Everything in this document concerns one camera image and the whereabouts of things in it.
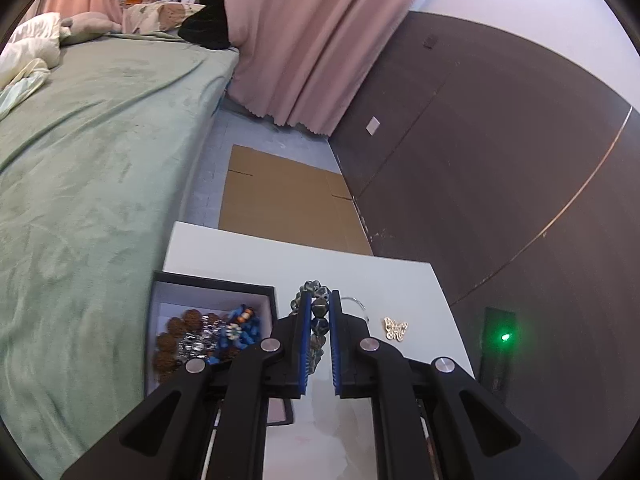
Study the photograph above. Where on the black device green light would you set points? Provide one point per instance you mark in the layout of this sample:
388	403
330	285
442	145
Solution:
499	337

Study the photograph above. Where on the white wall switch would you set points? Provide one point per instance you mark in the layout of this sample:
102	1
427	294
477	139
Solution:
372	126

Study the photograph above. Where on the floral pillow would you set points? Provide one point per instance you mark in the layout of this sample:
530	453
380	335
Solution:
160	16

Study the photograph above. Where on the flattened cardboard sheet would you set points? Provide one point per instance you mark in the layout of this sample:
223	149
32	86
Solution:
276	198

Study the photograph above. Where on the black jewelry box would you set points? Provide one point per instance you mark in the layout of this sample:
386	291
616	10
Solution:
201	318

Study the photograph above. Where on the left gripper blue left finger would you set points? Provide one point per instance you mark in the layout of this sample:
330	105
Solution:
209	420

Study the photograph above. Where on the gold butterfly brooch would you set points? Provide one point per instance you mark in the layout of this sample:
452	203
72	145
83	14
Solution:
394	330

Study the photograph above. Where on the black garment on bed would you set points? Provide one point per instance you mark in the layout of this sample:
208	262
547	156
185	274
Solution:
207	28

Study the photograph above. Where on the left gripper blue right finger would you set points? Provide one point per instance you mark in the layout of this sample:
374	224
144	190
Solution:
432	420

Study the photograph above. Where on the green bed blanket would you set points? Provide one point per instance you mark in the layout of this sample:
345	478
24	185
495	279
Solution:
95	170

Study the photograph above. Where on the pink curtain right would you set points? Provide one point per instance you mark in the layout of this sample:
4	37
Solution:
302	61

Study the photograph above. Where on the white crumpled duvet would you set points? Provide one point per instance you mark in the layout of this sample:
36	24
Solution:
26	60

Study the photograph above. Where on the silver bangle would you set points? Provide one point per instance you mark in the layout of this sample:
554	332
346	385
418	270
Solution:
356	307

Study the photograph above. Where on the grey plush toy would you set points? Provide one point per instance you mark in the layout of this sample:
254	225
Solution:
87	26

